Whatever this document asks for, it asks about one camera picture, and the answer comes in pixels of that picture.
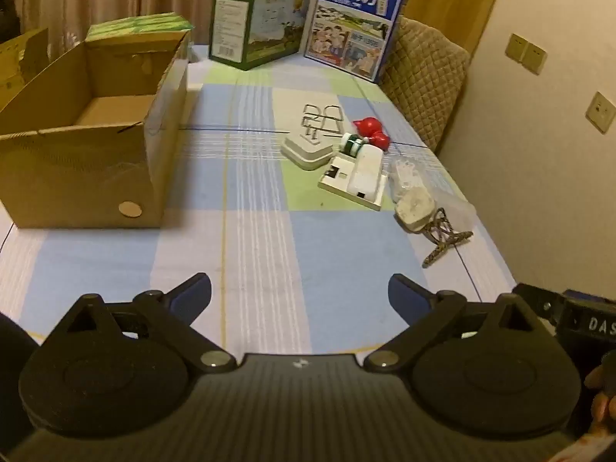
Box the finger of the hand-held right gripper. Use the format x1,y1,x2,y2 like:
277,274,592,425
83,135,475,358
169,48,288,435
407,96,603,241
511,283,563,326

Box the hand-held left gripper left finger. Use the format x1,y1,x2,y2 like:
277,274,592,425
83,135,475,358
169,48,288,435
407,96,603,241
43,272,238,375

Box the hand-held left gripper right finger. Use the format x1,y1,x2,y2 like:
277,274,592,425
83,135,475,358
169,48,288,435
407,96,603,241
363,272,555,373

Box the white round adapter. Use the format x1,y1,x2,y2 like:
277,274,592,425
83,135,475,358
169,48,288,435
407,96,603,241
394,189,437,234

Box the white rounded device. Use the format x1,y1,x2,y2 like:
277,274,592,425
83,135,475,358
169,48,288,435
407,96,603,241
347,146,385,198

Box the white square plastic plate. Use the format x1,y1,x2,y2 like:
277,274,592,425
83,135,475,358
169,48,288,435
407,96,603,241
317,154,388,212

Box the small green white bottle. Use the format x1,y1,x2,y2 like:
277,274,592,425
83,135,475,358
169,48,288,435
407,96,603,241
340,133,369,159

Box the large cardboard box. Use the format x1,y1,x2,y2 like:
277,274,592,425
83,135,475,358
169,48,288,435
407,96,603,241
0,29,192,230

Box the red toy figure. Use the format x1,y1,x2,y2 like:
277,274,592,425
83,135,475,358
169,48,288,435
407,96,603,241
352,116,392,151

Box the white plug adapter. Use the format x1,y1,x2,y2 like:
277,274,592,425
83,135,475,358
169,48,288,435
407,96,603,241
281,126,336,171

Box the metal wire rack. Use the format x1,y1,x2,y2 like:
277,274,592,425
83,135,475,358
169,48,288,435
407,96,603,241
299,103,345,138

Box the person's right hand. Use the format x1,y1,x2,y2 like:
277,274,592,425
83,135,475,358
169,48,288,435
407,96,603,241
584,365,616,439

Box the clear plastic bag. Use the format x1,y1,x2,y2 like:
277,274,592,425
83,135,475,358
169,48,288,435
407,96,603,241
388,156,475,233

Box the chair with quilted cover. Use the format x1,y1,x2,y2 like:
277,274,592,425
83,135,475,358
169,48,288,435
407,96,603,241
379,16,472,155

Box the pack of green drink cartons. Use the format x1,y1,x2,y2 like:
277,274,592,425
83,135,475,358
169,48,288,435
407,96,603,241
85,12,194,50

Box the blue milk carton box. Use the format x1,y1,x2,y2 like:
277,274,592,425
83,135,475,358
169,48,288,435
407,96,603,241
303,0,411,83

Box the green milk carton box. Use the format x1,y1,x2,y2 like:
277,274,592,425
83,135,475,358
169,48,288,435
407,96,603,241
208,0,313,72

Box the folded cardboard box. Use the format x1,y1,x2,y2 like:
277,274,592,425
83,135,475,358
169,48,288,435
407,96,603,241
0,26,52,107

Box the beige wall socket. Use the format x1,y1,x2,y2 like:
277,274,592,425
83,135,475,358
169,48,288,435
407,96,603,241
585,91,616,135

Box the beige wall switch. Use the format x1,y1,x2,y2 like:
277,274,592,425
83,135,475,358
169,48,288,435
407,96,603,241
504,33,529,65
522,42,547,76

